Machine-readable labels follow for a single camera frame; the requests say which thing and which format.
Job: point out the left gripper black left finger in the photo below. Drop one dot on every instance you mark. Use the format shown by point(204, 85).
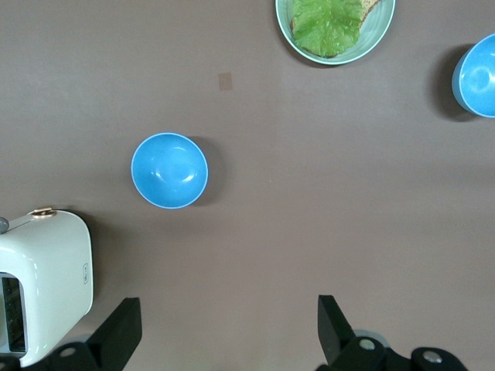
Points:
point(118, 332)

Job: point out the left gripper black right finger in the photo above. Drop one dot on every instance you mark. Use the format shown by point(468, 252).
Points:
point(334, 336)

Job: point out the brown tape patch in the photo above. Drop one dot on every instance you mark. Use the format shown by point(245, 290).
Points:
point(225, 81)

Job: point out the brown bread slice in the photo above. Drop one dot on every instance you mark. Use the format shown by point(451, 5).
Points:
point(369, 5)

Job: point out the green lettuce leaf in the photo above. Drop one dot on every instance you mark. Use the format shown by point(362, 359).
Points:
point(325, 23)

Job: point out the pale green plate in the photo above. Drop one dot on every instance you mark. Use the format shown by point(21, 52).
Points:
point(371, 38)

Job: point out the cream white toaster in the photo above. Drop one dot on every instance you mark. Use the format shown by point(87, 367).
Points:
point(50, 263)

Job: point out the blue bowl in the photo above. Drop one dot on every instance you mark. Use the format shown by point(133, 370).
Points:
point(477, 77)
point(169, 170)

